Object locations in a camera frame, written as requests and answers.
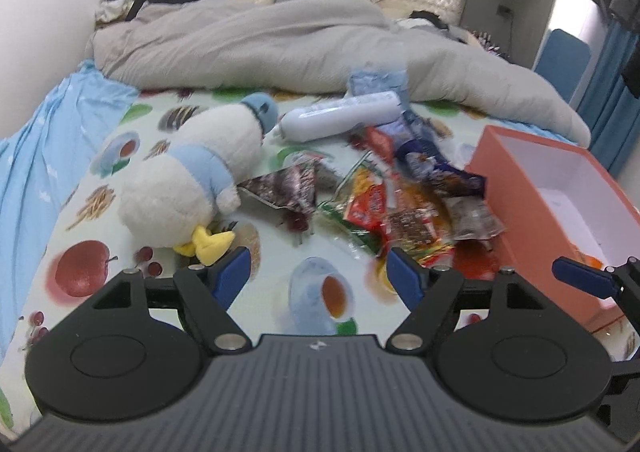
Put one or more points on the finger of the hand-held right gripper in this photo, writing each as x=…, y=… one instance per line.
x=582, y=277

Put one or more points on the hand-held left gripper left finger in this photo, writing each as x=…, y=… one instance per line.
x=232, y=274

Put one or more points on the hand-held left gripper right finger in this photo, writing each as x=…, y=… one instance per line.
x=405, y=277

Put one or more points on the clear red trimmed snack packet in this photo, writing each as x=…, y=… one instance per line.
x=417, y=227

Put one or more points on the clear brown snack packet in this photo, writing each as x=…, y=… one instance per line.
x=470, y=217

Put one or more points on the green edged snack packet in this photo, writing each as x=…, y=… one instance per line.
x=357, y=202

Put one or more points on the orange cardboard box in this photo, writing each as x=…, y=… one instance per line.
x=505, y=212

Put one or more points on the dark red snack packet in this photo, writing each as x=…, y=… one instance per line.
x=285, y=187

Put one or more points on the dark blue snack packet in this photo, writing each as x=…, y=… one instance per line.
x=430, y=162

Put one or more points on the small red snack packet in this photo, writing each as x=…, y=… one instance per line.
x=377, y=139

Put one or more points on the white duck plush toy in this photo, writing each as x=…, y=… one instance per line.
x=200, y=167

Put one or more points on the fruit printed bed sheet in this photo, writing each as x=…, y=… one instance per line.
x=150, y=122

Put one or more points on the blue curtain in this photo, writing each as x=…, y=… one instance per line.
x=610, y=97

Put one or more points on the crumpled light blue bag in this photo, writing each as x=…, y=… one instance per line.
x=375, y=82

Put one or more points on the blue chair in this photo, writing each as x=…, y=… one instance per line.
x=560, y=62

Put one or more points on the grey duvet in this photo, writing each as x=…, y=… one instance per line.
x=280, y=47

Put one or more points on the black garment on pillow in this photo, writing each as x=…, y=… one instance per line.
x=430, y=19

